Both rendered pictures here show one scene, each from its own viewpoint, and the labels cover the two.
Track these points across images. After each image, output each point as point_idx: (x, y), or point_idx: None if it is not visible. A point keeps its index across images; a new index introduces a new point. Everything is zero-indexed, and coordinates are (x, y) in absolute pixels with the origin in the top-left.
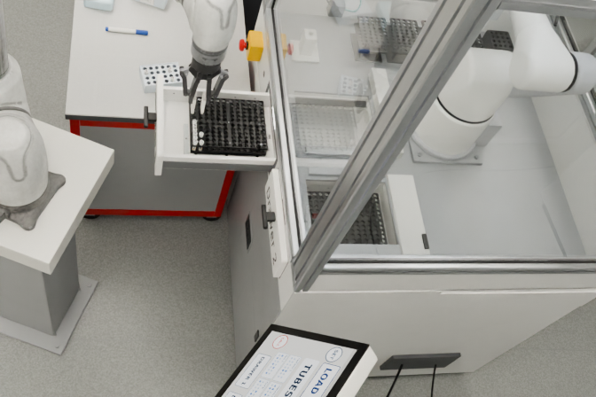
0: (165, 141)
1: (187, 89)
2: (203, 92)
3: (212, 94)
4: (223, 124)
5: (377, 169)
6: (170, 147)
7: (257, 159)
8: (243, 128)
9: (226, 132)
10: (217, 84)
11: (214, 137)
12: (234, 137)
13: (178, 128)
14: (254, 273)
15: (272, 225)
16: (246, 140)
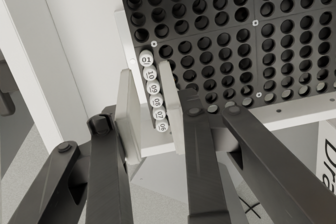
0: (82, 71)
1: (81, 167)
2: (170, 117)
3: (222, 151)
4: (236, 35)
5: None
6: (100, 85)
7: (329, 115)
8: (301, 34)
9: (247, 58)
10: (275, 214)
11: (208, 60)
12: (266, 44)
13: (104, 24)
14: None
15: None
16: (305, 72)
